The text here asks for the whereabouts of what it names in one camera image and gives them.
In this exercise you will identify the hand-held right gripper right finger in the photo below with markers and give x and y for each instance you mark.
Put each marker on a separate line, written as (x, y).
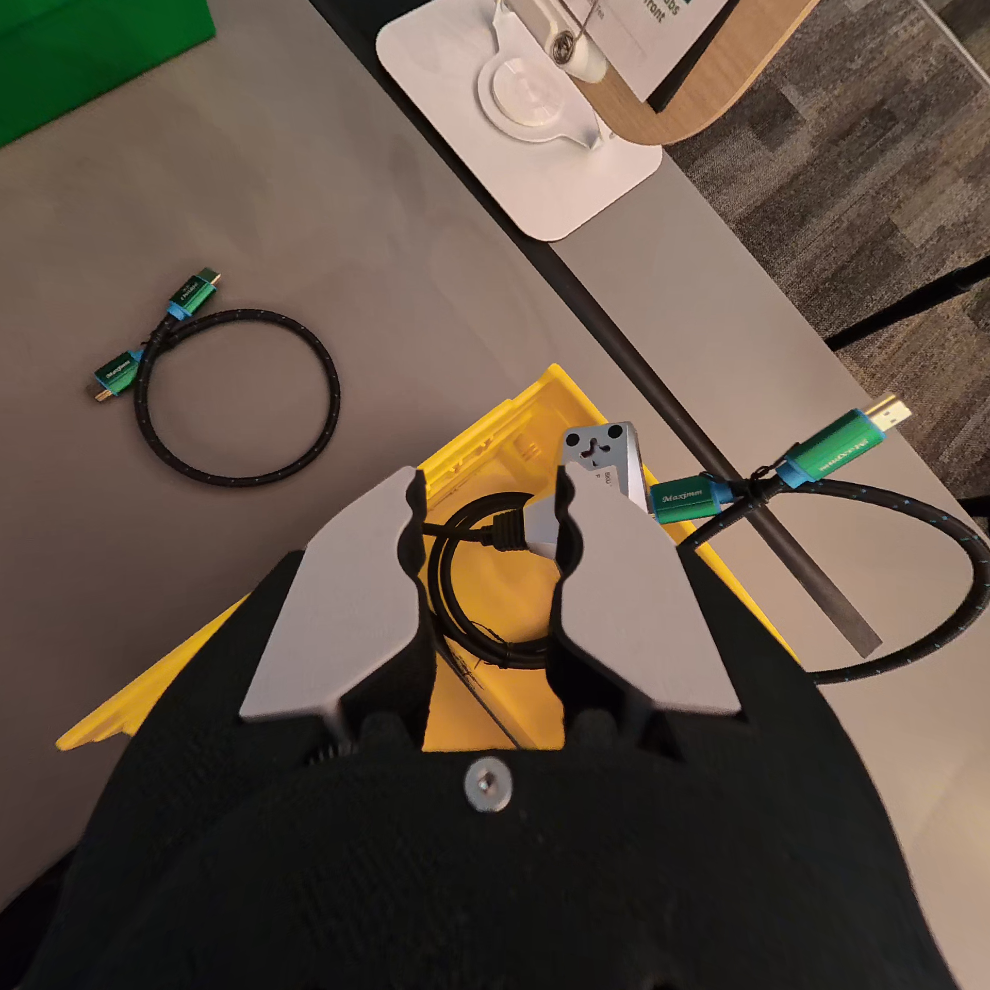
(642, 611)

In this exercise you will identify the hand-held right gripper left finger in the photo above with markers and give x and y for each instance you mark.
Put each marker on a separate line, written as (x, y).
(340, 611)

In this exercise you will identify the yellow plastic bin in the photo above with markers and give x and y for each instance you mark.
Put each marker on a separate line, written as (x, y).
(495, 479)

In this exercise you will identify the green plastic bin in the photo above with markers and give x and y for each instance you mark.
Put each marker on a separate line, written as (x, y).
(93, 46)

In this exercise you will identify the black bin divider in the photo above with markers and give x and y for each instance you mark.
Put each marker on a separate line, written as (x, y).
(486, 702)

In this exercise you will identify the black stand legs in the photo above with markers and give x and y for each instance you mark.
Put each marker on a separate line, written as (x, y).
(913, 305)

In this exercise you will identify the white stand base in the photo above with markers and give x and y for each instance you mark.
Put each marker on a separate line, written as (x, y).
(433, 77)

